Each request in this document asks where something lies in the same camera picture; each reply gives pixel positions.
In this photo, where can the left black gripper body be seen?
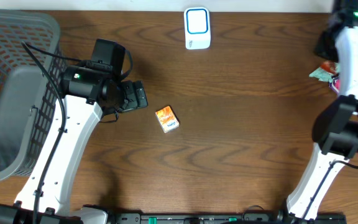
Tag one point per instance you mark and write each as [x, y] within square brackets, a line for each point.
[134, 96]

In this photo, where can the red brown snack bar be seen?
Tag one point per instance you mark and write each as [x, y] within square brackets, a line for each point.
[330, 67]

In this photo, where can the teal wet wipes pack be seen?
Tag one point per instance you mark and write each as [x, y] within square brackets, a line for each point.
[324, 75]

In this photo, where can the purple sanitary pad pack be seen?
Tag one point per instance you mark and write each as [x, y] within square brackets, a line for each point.
[336, 83]

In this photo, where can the orange tissue pack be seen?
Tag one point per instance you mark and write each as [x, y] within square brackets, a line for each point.
[167, 119]

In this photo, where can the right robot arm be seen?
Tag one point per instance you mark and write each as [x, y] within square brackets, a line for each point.
[335, 130]

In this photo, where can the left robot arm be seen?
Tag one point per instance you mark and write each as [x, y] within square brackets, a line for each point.
[87, 92]

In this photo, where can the white barcode scanner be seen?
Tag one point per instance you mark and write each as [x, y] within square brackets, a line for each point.
[197, 28]

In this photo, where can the grey plastic mesh basket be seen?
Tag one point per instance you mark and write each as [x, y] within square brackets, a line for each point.
[27, 100]

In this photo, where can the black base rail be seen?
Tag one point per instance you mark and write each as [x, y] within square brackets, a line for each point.
[254, 214]

